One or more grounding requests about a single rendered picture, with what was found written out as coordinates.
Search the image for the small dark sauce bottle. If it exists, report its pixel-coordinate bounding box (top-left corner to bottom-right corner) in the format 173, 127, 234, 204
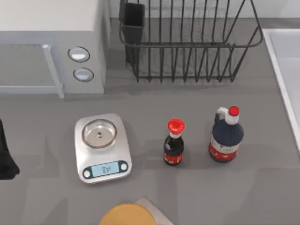
163, 118, 186, 166

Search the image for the silver kitchen scale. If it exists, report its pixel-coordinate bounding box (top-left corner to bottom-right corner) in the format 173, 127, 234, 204
74, 113, 133, 185

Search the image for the small microwave knob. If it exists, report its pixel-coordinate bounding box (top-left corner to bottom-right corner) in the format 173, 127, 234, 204
73, 67, 95, 83

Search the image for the large dark jug bottle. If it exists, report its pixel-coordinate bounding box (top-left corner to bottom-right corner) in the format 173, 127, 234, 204
209, 105, 244, 163

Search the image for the black cutlery holder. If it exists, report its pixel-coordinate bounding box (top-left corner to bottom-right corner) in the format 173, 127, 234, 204
119, 0, 146, 64

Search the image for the large microwave knob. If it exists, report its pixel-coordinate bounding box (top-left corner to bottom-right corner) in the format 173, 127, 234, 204
67, 45, 91, 63

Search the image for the orange round disc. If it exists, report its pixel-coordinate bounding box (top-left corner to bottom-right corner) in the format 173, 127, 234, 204
99, 203, 156, 225

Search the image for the pale microwave oven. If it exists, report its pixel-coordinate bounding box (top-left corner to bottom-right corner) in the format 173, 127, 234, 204
0, 0, 111, 99

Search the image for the black wire dish rack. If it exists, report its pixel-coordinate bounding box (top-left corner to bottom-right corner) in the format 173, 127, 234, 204
118, 0, 263, 83

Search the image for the microwave door handle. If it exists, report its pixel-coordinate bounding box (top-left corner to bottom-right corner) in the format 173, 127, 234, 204
41, 43, 65, 99

